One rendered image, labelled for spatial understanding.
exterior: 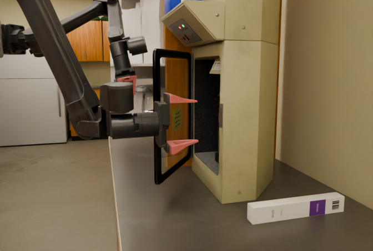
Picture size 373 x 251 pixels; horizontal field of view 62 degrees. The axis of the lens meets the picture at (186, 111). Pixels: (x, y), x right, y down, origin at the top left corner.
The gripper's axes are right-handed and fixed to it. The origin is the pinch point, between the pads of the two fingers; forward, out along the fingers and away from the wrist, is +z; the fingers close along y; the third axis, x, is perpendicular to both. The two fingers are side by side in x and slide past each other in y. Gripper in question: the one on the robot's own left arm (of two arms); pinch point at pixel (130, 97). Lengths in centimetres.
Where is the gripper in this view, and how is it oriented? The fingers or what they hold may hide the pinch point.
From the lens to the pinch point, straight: 110.0
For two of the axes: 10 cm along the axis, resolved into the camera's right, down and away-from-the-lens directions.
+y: -2.4, 1.3, 9.6
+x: -9.4, 2.3, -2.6
